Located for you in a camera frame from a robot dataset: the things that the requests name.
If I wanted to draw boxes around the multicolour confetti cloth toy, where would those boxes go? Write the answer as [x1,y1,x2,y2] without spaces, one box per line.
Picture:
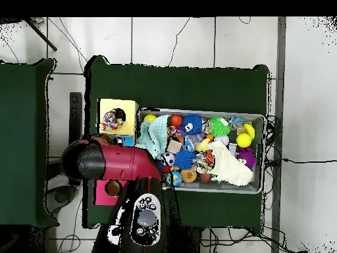
[101,109,126,132]

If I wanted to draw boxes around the wooden box with three holes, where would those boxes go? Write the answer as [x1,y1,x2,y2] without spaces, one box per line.
[93,98,140,208]

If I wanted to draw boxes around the shallow clear mesh bin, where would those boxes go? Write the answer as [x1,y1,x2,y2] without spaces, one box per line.
[134,107,267,195]

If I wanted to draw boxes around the mint green cloth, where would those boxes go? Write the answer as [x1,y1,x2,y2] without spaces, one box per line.
[136,115,170,159]

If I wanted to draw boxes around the small soccer ball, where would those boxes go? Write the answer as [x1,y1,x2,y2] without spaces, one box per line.
[161,152,176,167]

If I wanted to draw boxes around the orange ball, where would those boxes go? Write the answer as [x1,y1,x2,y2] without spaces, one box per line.
[170,114,184,128]

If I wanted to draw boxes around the blue spiky rubber ball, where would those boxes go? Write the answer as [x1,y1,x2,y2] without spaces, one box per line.
[173,148,197,171]

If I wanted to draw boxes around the globe print ball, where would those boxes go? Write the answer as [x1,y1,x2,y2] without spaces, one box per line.
[169,171,184,187]

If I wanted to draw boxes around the green fuzzy toy with eyes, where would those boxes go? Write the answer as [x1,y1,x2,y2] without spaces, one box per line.
[209,116,232,138]

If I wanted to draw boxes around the dark green table cloth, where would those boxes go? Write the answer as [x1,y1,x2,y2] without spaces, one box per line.
[0,57,58,229]
[84,55,271,233]

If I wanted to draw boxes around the cream knitted cloth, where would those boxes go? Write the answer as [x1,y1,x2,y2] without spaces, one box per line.
[207,141,255,187]

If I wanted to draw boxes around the purple spiky toy with eyes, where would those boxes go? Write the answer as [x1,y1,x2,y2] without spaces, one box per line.
[236,147,258,169]

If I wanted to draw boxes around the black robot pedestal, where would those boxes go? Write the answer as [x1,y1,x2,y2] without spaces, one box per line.
[169,225,207,253]

